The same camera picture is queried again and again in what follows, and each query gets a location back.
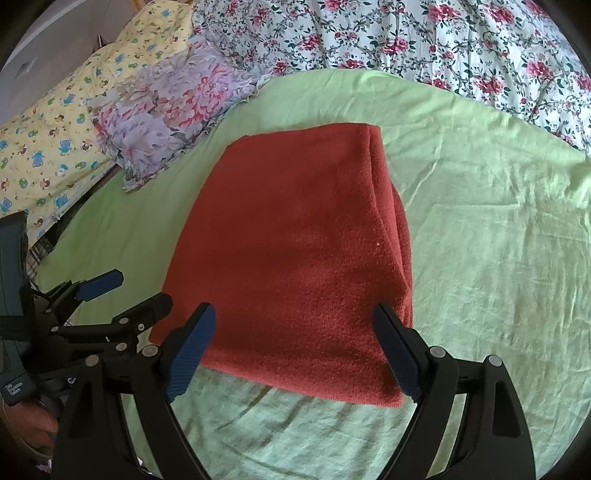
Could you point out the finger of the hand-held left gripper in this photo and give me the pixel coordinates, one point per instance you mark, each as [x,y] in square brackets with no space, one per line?
[102,282]
[143,311]

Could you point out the plaid cloth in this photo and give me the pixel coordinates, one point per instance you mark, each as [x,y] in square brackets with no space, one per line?
[39,253]

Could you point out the yellow cartoon print pillow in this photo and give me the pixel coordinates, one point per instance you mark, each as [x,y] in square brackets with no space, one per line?
[51,138]

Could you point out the white floral quilt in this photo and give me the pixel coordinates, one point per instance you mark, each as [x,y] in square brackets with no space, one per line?
[415,41]

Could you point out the light green bed sheet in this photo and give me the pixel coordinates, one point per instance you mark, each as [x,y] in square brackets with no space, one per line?
[471,240]

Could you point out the red knitted cloth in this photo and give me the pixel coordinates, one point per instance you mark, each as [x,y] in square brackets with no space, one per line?
[295,258]

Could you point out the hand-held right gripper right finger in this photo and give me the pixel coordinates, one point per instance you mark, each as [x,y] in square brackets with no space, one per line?
[402,357]

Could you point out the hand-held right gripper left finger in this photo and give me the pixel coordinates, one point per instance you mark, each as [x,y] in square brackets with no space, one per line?
[191,350]

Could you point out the purple floral ruffled pillow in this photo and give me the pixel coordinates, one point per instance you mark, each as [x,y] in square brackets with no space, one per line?
[175,106]

